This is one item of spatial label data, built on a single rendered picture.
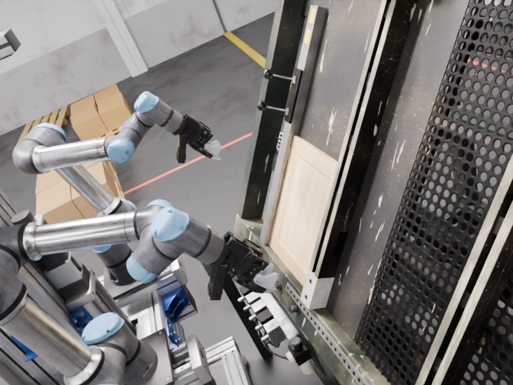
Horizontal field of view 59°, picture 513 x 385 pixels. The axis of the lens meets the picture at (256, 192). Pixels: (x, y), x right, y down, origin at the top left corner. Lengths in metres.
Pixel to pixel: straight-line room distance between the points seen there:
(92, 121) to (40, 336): 5.06
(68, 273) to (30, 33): 7.23
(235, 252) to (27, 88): 7.96
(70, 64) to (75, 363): 7.59
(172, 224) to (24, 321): 0.45
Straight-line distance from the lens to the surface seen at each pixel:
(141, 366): 1.52
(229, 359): 2.50
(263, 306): 1.89
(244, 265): 1.04
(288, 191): 1.78
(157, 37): 8.55
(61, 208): 4.42
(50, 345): 1.26
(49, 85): 8.76
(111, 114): 6.15
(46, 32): 8.57
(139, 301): 1.94
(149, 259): 1.01
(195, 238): 0.97
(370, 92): 1.34
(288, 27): 1.93
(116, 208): 1.89
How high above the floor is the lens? 2.14
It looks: 33 degrees down
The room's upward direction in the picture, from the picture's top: 23 degrees counter-clockwise
